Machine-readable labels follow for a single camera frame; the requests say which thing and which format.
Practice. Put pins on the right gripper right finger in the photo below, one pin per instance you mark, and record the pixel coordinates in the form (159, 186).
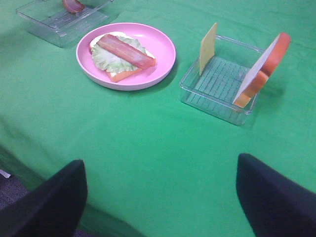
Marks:
(274, 205)

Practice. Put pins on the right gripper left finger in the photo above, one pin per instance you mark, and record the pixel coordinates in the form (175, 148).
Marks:
(53, 209)

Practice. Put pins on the bread slice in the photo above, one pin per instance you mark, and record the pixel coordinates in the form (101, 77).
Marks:
(121, 75)
(259, 73)

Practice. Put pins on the green lettuce leaf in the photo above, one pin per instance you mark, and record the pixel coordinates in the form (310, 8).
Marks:
(108, 59)

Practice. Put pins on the yellow cheese slice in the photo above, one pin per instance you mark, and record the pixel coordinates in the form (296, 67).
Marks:
(207, 48)

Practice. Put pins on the bacon strip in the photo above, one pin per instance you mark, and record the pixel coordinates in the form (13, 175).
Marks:
(73, 6)
(125, 51)

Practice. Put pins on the right clear plastic tray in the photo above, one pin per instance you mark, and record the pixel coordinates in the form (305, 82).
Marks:
(213, 91)

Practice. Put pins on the clear plastic tray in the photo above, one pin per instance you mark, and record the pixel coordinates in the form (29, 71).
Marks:
(50, 21)
(213, 91)

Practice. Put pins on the left clear plastic tray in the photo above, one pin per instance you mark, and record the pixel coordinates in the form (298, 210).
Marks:
(50, 21)

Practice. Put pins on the pink round plate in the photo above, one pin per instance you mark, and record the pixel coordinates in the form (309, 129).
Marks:
(155, 41)

